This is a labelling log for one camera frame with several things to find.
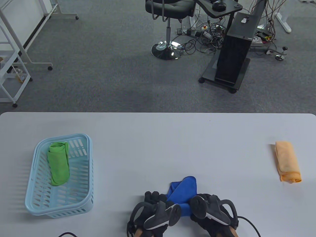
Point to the person's left forearm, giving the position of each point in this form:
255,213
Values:
139,233

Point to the chrome stand foot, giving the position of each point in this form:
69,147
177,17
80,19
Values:
279,58

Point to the black swivel chair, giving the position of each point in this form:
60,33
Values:
170,6

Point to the round white floor device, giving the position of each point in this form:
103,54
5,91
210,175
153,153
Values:
256,40

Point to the blue rectangular towel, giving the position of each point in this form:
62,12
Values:
184,190

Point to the black hand controller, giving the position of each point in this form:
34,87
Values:
197,207
175,214

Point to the black left hand controller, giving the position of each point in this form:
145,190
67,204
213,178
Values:
175,214

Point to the person's left hand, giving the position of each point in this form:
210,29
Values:
153,197

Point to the white rolling whiteboard stand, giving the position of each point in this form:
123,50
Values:
14,22

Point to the person's right hand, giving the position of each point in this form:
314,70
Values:
212,229

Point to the black right hand controller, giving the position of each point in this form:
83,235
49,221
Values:
197,207

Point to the small black side desk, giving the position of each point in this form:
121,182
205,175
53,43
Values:
227,11

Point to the light blue plastic basket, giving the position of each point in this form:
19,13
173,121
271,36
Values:
37,197

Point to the black computer tower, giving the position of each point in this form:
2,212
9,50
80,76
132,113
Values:
234,56

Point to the orange rectangular towel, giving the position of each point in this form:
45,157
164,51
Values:
287,160

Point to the black slanted post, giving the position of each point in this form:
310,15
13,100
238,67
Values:
256,7

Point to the green rectangular towel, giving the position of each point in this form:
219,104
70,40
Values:
58,165

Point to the black rolling base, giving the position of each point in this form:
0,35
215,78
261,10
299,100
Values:
209,71

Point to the white metal rack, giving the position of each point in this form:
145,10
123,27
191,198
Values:
7,66

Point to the white desk leg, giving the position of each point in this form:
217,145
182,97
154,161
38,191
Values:
284,23

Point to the person's right forearm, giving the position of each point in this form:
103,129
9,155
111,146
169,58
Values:
233,233

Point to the black object on side desk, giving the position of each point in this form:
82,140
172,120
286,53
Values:
218,5

